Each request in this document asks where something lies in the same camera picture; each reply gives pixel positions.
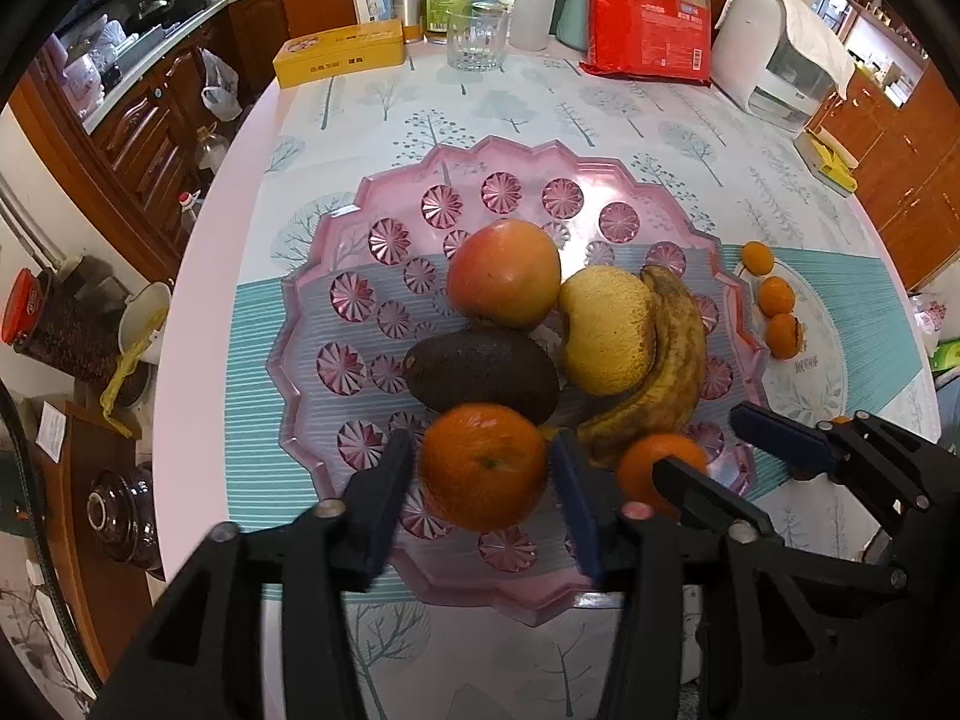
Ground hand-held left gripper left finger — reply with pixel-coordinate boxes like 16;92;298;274
90;427;417;720

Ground dark ceramic pot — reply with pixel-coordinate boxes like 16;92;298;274
88;465;162;571

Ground white towel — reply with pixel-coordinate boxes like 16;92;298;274
716;0;856;102

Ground clear glass cup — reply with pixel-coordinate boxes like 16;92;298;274
446;9;505;74

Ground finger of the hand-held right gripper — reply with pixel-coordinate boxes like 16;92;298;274
652;456;908;595
731;403;960;533

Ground wooden kitchen cabinet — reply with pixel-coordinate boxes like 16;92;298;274
7;0;290;286

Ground white countertop appliance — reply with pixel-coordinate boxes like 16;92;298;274
711;0;837;137

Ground tree print tablecloth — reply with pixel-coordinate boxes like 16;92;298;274
154;37;942;720

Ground white wall pipes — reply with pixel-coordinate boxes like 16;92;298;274
0;172;57;271

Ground white squeeze bottle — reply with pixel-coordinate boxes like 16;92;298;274
491;0;556;53

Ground red lid jar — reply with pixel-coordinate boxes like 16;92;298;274
0;266;125;383

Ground pale green jug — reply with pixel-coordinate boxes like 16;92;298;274
556;0;593;50

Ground spotted ripe banana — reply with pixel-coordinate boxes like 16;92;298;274
577;264;707;470

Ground wooden side cabinet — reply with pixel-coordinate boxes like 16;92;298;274
37;401;162;680

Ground yellow sponge pack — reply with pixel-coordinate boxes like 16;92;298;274
795;129;857;197

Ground white printed plastic bag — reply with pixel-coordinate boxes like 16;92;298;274
911;291;955;338

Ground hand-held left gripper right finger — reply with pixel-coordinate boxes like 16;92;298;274
551;431;833;720

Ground red apple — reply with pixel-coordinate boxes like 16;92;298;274
446;219;563;329

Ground yellow plastic bag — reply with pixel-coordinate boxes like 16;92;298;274
101;307;170;421

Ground pink plastic fruit plate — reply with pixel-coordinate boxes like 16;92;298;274
266;135;766;627

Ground clear plastic bottle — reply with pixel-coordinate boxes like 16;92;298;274
193;127;230;173

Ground white paper card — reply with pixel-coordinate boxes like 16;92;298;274
37;401;76;458

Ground metal tin can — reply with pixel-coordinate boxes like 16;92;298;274
392;0;426;44

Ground dark avocado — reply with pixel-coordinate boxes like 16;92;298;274
403;328;561;425

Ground yellow pear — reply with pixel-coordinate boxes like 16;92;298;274
556;265;659;396

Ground yellow tin box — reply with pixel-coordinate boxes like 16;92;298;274
271;19;407;89

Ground white pot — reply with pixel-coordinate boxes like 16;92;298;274
120;281;173;365

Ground hanging plastic bag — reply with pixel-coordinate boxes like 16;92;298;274
199;47;245;121

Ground wooden wall cabinet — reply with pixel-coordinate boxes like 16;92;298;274
810;0;960;293

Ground red pack of paper cups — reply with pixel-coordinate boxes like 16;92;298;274
581;0;713;87

